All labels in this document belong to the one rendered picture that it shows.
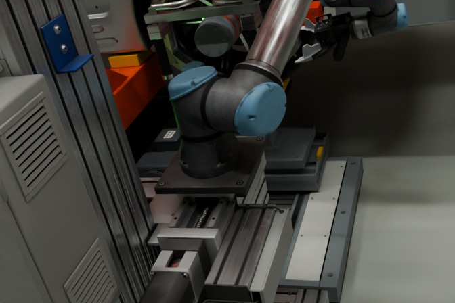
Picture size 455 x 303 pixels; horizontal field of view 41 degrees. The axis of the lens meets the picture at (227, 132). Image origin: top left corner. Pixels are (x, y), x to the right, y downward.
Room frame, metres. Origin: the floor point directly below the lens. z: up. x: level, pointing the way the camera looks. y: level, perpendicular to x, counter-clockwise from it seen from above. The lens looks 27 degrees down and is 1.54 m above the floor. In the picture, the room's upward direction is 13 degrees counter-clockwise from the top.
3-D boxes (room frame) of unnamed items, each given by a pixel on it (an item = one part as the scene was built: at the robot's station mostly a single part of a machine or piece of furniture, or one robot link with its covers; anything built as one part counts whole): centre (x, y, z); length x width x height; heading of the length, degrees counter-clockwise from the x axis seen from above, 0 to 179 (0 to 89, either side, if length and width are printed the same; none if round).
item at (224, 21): (2.14, -0.06, 0.85); 0.21 x 0.14 x 0.14; 157
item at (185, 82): (1.26, 0.05, 0.98); 0.13 x 0.12 x 0.14; 47
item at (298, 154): (2.36, -0.15, 0.32); 0.40 x 0.30 x 0.28; 67
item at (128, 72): (2.37, 0.40, 0.69); 0.52 x 0.17 x 0.35; 157
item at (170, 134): (2.24, 0.24, 0.26); 0.42 x 0.18 x 0.35; 157
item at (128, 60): (2.53, 0.33, 0.71); 0.14 x 0.14 x 0.05; 67
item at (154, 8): (2.13, 0.05, 1.03); 0.19 x 0.18 x 0.11; 157
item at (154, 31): (2.08, 0.15, 0.93); 0.09 x 0.05 x 0.05; 157
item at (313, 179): (2.36, -0.15, 0.13); 0.50 x 0.36 x 0.10; 67
